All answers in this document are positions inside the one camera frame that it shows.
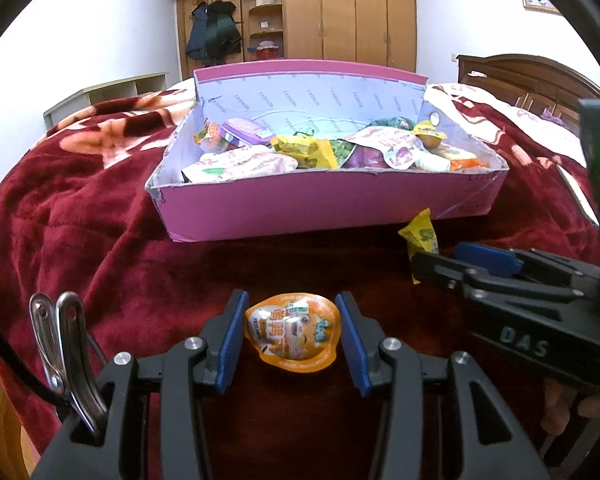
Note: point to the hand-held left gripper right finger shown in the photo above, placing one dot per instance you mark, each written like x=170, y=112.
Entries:
x=352, y=345

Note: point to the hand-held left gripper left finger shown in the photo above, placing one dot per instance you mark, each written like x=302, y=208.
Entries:
x=230, y=340

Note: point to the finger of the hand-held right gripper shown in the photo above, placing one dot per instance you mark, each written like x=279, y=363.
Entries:
x=485, y=258
x=440, y=270

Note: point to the small yellow candy packet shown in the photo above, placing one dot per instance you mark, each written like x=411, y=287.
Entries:
x=422, y=235

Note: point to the orange jelly cup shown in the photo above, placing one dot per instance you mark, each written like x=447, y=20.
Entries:
x=292, y=335

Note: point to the golden noodle packet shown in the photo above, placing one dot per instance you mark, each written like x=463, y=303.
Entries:
x=465, y=162

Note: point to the pink spouted jelly pouch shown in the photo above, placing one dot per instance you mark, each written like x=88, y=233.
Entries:
x=385, y=149

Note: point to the yellow jelly cup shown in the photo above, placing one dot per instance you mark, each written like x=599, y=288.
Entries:
x=427, y=135

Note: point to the pink cardboard box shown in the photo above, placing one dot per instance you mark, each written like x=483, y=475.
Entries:
x=305, y=205

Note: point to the green pea packet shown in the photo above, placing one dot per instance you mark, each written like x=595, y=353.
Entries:
x=342, y=149

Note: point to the green snack packet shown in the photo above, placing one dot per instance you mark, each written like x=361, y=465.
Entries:
x=392, y=121

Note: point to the pale pink barcode pouch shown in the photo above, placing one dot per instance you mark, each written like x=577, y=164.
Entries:
x=240, y=165

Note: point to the yellow striped sausage packet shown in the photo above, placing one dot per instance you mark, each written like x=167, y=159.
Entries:
x=305, y=152

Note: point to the small orange striped packet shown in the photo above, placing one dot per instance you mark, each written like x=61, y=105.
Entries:
x=207, y=135

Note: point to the purple jelly cup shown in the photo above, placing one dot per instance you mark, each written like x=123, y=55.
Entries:
x=245, y=130

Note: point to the person's right hand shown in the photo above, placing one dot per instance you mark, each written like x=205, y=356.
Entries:
x=560, y=405

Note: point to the purple cloth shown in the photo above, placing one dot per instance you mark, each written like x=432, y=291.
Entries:
x=551, y=116

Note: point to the white paper tag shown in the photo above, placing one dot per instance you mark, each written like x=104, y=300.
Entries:
x=475, y=74

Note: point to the metal clip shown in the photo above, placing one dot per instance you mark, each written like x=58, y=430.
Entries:
x=45, y=340

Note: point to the wooden headboard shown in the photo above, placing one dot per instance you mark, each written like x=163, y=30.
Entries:
x=520, y=75

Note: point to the red floral blanket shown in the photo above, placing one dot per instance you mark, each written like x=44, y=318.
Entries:
x=80, y=210

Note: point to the wooden wardrobe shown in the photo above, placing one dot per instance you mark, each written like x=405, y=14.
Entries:
x=340, y=15

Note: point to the red pot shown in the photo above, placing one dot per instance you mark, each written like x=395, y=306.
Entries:
x=267, y=51

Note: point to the low open shelf unit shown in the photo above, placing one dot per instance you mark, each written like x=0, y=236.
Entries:
x=70, y=107

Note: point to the dark blue hanging jacket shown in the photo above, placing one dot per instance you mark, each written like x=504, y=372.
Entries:
x=197, y=35

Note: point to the dark green hanging jacket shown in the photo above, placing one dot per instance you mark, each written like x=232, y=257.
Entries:
x=225, y=30

